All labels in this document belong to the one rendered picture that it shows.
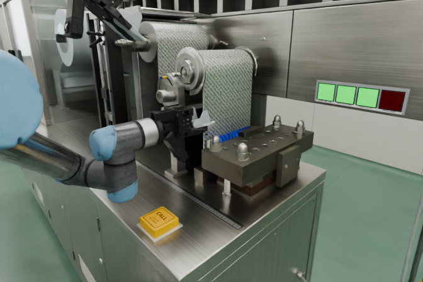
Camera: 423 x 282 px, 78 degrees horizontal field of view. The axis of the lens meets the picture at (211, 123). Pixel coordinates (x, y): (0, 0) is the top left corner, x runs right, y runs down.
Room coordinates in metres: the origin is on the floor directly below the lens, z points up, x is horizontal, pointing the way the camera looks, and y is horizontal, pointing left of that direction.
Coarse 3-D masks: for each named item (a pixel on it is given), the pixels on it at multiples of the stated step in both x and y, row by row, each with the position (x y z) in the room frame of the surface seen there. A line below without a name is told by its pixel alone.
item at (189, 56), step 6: (186, 54) 0.82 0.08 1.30; (192, 54) 0.81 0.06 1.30; (180, 60) 0.84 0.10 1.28; (192, 60) 0.80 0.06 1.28; (198, 66) 0.78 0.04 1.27; (252, 66) 0.96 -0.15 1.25; (198, 72) 0.78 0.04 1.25; (198, 78) 0.78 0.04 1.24; (180, 84) 0.84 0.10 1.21; (186, 84) 0.82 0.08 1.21; (192, 84) 0.80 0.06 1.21
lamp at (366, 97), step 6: (360, 90) 0.76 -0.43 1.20; (366, 90) 0.75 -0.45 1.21; (372, 90) 0.74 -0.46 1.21; (378, 90) 0.73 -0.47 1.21; (360, 96) 0.76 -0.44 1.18; (366, 96) 0.75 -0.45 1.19; (372, 96) 0.74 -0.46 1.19; (360, 102) 0.76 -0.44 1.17; (366, 102) 0.74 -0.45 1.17; (372, 102) 0.73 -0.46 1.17
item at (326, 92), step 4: (320, 84) 0.85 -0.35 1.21; (324, 84) 0.84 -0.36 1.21; (328, 84) 0.83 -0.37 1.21; (320, 88) 0.84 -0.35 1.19; (324, 88) 0.84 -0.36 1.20; (328, 88) 0.83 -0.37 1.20; (332, 88) 0.82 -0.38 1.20; (320, 92) 0.84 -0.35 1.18; (324, 92) 0.83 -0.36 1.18; (328, 92) 0.83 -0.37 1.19; (332, 92) 0.82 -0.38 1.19; (320, 96) 0.84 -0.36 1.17; (324, 96) 0.83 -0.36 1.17; (328, 96) 0.82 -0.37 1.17; (332, 96) 0.81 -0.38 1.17; (332, 100) 0.81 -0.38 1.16
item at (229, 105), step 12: (228, 84) 0.86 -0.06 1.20; (240, 84) 0.90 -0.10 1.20; (204, 96) 0.79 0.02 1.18; (216, 96) 0.82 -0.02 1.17; (228, 96) 0.86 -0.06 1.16; (240, 96) 0.91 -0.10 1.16; (204, 108) 0.79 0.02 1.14; (216, 108) 0.82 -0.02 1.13; (228, 108) 0.86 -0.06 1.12; (240, 108) 0.91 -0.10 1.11; (216, 120) 0.82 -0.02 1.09; (228, 120) 0.87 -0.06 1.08; (240, 120) 0.91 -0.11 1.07; (204, 132) 0.79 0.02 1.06; (216, 132) 0.82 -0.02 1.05; (228, 132) 0.87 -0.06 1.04; (204, 144) 0.79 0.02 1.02
